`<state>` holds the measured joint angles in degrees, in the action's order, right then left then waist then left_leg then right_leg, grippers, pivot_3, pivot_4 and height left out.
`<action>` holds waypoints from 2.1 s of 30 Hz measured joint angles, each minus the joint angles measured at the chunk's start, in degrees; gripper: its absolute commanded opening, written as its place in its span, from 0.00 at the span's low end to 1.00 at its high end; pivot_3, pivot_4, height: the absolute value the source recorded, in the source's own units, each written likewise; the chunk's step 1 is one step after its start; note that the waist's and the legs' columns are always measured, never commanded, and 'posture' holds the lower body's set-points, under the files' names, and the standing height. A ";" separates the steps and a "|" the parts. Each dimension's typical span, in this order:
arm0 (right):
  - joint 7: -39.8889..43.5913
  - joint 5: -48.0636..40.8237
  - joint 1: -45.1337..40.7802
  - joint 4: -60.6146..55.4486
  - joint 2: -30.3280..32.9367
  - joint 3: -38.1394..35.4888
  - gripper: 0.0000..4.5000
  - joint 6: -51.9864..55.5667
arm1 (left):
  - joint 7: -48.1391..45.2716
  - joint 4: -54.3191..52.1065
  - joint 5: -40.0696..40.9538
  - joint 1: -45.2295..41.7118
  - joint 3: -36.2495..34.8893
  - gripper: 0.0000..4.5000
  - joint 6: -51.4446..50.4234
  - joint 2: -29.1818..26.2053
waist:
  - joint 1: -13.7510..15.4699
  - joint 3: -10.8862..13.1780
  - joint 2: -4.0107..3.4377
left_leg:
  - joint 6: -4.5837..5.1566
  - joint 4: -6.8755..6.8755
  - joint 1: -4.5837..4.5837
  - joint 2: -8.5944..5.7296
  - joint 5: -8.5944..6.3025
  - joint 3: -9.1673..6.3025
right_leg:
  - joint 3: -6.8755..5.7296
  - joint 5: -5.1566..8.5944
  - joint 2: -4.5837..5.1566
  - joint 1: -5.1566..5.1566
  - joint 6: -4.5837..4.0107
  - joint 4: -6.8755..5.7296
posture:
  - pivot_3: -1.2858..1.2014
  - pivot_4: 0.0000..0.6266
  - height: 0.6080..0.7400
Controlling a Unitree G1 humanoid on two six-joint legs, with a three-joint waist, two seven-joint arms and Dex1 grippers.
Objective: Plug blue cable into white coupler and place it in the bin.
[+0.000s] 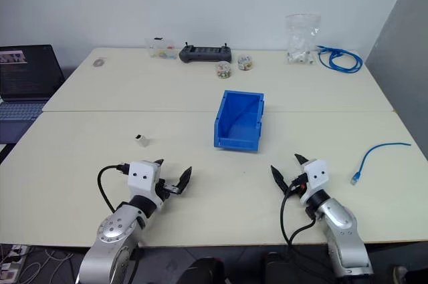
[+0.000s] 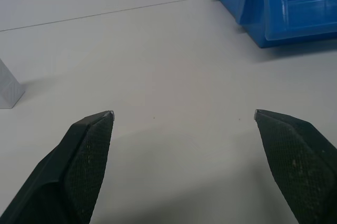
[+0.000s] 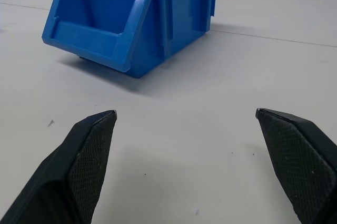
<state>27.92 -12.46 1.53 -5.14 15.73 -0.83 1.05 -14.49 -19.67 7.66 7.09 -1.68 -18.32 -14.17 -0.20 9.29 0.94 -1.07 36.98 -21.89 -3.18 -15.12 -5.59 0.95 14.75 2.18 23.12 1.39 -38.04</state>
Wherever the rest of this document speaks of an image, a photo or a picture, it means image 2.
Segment blue plastic storage bin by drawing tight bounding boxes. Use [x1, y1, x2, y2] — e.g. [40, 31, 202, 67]
[211, 0, 337, 48]

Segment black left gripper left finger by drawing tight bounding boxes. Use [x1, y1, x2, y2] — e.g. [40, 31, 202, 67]
[0, 110, 115, 224]

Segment white 3D-printed block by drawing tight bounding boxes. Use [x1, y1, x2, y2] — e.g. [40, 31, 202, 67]
[0, 58, 26, 110]

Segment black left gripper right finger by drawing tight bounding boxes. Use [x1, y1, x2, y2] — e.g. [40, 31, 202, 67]
[253, 109, 337, 224]

